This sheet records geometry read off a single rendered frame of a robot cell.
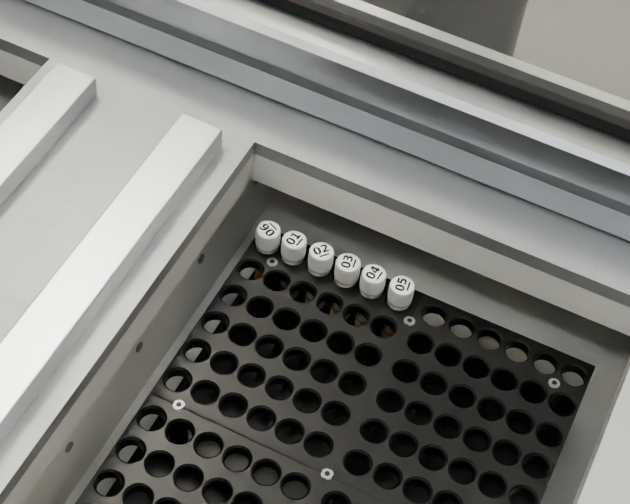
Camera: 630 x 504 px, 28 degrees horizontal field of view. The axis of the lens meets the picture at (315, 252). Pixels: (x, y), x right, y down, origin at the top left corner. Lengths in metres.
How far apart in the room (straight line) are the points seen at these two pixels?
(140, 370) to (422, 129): 0.18
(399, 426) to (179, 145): 0.16
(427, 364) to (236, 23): 0.18
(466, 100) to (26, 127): 0.20
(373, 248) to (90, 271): 0.22
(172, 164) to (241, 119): 0.05
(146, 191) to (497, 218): 0.16
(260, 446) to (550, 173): 0.18
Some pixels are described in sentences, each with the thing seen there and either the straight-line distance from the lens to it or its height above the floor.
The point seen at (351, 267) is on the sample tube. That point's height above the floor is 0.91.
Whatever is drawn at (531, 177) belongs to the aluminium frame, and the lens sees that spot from 0.59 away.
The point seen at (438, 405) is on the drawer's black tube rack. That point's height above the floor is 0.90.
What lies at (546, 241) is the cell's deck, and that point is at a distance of 0.59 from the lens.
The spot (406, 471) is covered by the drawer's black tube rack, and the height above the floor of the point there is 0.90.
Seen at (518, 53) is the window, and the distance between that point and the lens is 0.57.
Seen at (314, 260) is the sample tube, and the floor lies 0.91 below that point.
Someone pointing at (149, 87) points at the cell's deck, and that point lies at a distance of 0.63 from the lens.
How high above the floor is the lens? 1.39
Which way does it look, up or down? 51 degrees down
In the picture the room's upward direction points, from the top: 7 degrees clockwise
